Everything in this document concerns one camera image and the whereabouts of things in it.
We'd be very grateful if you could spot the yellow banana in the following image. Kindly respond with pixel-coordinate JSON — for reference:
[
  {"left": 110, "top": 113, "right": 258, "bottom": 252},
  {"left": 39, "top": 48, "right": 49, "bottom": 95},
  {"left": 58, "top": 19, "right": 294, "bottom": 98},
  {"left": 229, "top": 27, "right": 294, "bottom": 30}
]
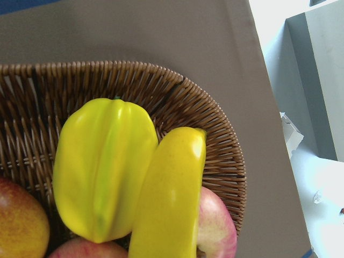
[{"left": 128, "top": 127, "right": 206, "bottom": 257}]

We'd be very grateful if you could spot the brown wicker basket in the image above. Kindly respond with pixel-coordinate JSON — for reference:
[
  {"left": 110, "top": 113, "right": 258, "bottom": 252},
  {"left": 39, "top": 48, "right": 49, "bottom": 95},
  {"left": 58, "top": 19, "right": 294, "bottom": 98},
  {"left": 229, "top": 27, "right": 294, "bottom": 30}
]
[{"left": 1, "top": 61, "right": 247, "bottom": 253}]

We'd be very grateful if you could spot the yellow starfruit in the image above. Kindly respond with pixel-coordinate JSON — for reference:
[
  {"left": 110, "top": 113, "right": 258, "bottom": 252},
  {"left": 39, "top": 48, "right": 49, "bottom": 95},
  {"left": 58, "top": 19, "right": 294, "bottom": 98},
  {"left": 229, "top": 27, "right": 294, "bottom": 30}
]
[{"left": 53, "top": 98, "right": 158, "bottom": 243}]

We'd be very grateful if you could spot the pink apple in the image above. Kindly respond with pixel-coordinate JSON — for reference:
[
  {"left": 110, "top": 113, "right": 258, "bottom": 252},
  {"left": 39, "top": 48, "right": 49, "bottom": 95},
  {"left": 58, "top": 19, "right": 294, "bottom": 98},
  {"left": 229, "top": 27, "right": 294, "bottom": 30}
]
[
  {"left": 48, "top": 237, "right": 128, "bottom": 258},
  {"left": 197, "top": 187, "right": 237, "bottom": 258}
]

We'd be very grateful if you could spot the red mango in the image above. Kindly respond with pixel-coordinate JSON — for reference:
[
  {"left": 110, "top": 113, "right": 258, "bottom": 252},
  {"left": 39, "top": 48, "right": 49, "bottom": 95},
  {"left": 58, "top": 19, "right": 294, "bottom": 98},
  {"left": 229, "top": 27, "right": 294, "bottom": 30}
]
[{"left": 1, "top": 178, "right": 50, "bottom": 257}]

